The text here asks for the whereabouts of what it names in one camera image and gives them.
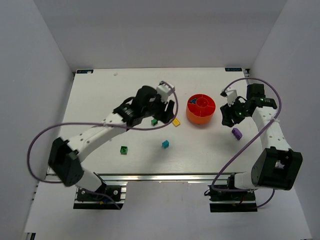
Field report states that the green lego brick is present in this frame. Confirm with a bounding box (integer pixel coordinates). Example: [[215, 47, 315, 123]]
[[151, 119, 158, 126], [120, 146, 129, 155]]

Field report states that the purple lego brick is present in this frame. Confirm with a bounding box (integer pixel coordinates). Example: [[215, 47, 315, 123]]
[[231, 128, 243, 141]]

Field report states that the yellow long lego plate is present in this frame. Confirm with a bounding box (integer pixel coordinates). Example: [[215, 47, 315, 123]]
[[172, 118, 181, 127]]

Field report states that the light blue small lego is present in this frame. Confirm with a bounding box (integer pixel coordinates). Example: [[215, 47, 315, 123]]
[[161, 140, 170, 149]]

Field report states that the teal rounded lego brick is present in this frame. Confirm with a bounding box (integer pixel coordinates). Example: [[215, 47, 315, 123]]
[[189, 98, 197, 105]]

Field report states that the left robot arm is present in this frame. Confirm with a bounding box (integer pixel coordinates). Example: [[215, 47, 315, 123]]
[[48, 81, 178, 200]]

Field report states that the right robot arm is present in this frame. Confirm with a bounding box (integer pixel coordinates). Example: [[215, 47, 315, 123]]
[[220, 83, 303, 191]]

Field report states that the orange divided round container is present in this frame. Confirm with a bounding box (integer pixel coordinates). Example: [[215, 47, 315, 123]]
[[186, 94, 216, 125]]

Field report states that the right blue corner label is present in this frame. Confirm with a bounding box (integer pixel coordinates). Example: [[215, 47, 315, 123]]
[[224, 67, 243, 72]]

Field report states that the blue corner label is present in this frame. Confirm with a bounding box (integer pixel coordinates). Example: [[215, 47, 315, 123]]
[[224, 67, 243, 72], [75, 69, 94, 74]]

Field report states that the left blue corner label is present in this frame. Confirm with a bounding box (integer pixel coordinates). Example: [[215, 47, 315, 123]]
[[75, 69, 94, 74]]

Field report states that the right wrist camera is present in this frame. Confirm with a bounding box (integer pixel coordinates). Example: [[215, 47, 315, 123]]
[[220, 87, 238, 107]]

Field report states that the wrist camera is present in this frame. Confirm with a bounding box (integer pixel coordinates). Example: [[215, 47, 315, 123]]
[[220, 87, 238, 107], [156, 81, 175, 103]]

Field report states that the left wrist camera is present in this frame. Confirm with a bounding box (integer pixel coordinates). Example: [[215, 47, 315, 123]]
[[156, 81, 175, 103]]

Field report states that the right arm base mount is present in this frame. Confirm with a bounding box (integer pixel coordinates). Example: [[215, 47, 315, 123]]
[[204, 173, 258, 213]]

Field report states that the aluminium front rail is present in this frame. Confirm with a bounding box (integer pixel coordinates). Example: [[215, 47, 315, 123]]
[[99, 173, 217, 182]]

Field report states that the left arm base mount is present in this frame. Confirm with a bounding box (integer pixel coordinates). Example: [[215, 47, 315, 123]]
[[73, 175, 127, 210]]

